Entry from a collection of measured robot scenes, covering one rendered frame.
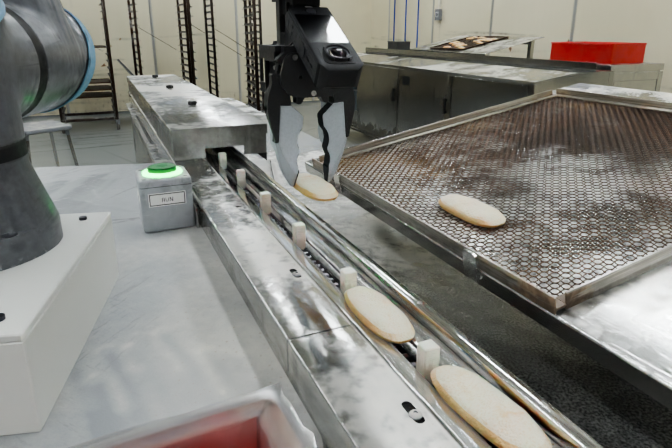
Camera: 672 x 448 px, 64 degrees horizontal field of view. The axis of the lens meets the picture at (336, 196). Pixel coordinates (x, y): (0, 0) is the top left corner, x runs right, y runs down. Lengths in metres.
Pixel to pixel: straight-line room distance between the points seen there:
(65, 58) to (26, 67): 0.08
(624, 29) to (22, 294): 4.82
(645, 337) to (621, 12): 4.68
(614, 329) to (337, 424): 0.21
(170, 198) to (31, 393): 0.40
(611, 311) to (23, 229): 0.49
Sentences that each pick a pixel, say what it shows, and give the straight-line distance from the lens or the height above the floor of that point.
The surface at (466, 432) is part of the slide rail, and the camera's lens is 0.38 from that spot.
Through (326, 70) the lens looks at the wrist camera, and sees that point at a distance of 0.49.
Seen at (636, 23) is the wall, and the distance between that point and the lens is 4.96.
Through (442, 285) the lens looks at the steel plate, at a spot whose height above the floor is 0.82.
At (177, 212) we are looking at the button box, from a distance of 0.79.
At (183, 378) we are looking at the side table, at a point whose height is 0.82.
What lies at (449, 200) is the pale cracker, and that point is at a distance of 0.62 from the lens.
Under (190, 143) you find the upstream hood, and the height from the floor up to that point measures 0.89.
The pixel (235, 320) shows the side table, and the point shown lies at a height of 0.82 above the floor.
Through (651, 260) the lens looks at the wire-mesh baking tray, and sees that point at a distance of 0.51.
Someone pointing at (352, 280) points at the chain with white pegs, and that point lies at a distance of 0.52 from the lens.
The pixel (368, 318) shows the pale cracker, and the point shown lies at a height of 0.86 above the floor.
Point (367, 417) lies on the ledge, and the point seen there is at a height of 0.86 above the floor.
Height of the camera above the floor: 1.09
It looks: 17 degrees down
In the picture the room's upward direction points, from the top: straight up
